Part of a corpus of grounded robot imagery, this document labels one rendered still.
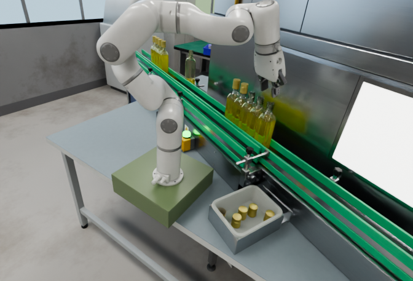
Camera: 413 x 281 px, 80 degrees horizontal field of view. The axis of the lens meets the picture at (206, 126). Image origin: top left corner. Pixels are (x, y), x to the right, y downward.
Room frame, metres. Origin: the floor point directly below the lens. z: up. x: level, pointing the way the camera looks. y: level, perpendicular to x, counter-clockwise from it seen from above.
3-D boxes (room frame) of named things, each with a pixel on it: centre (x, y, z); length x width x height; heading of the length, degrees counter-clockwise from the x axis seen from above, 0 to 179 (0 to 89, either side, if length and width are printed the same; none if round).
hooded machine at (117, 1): (3.76, 1.18, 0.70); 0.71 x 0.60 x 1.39; 149
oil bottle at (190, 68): (1.71, 0.15, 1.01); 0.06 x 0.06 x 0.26; 42
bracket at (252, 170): (0.81, -0.21, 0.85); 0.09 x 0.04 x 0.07; 124
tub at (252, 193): (0.65, -0.18, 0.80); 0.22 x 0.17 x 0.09; 124
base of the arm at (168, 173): (0.76, 0.14, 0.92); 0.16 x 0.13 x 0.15; 160
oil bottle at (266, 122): (0.93, -0.25, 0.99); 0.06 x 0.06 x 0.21; 35
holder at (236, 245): (0.66, -0.20, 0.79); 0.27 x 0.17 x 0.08; 124
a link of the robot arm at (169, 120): (0.79, 0.13, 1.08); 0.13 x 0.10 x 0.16; 6
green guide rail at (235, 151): (1.54, 0.32, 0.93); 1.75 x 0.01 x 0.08; 34
